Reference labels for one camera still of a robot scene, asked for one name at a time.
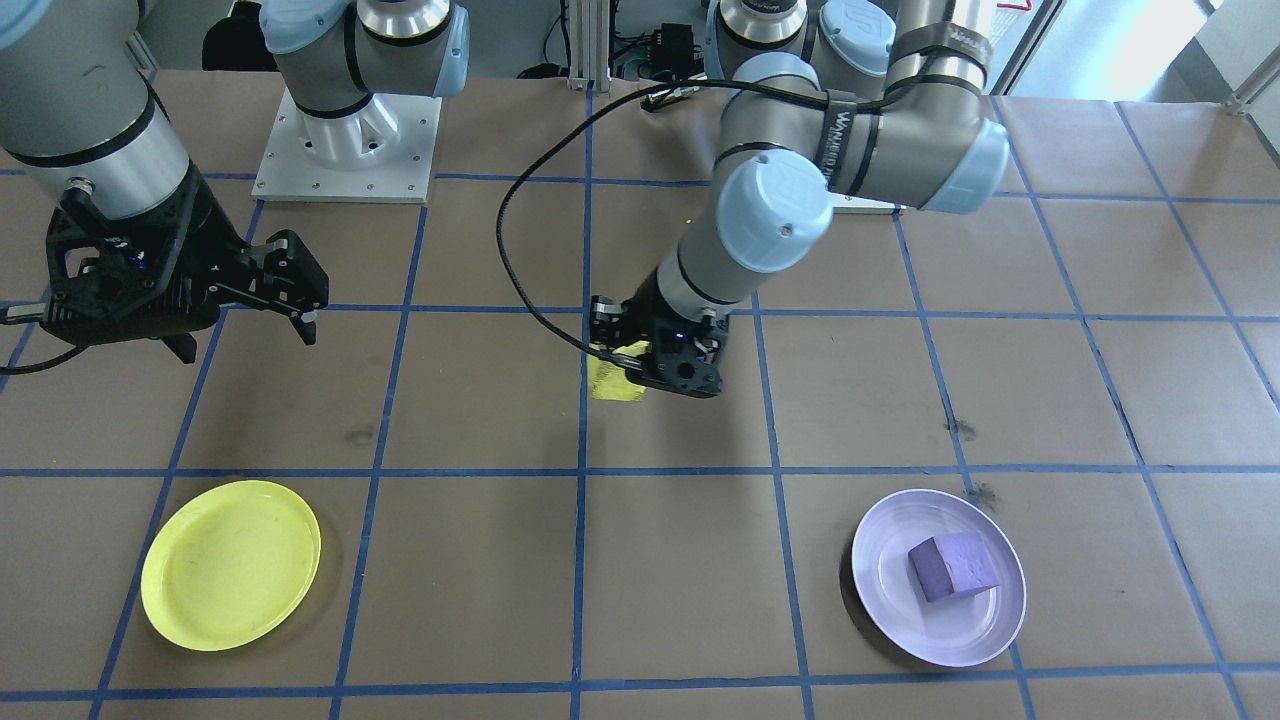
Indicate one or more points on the yellow foam block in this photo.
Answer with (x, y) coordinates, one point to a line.
(608, 385)

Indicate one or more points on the purple foam block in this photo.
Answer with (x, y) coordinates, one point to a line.
(955, 568)

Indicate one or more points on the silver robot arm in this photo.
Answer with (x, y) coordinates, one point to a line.
(900, 150)
(90, 110)

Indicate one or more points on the yellow plate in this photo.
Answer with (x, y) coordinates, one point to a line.
(230, 565)

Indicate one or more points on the silver metal connector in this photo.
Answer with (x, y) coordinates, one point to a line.
(672, 97)

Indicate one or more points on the black bag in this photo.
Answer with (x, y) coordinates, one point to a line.
(235, 40)

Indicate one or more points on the black power adapter box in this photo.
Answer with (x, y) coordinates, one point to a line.
(675, 45)

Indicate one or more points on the purple plate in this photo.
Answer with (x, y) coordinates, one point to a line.
(900, 620)

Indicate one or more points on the grey metal bar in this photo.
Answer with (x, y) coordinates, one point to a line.
(1255, 95)

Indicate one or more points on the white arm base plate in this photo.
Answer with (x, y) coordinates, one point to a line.
(870, 206)
(290, 180)

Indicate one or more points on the grey slanted metal post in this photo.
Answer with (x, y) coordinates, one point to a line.
(1025, 50)

